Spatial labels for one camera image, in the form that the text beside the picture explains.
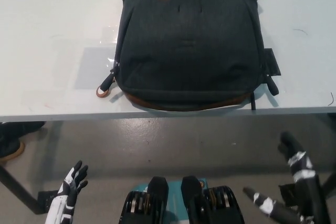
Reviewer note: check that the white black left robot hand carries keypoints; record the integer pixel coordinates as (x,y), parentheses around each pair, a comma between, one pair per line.
(63,197)

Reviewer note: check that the black ribbed robot body block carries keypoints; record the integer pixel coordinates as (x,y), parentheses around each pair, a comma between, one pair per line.
(155,195)

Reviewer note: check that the dark grey backpack with flap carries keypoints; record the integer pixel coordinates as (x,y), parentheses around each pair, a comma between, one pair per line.
(183,40)

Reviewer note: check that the person's dark shoe tan sole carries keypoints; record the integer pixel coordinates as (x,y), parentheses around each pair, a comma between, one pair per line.
(11,148)

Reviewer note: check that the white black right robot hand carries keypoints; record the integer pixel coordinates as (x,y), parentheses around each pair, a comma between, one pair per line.
(305,182)

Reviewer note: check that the black metal table leg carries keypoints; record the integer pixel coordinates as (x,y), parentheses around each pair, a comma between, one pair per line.
(329,184)
(18,187)

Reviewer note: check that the teal robot body cover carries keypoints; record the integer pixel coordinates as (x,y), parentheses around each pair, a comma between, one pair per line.
(173,197)

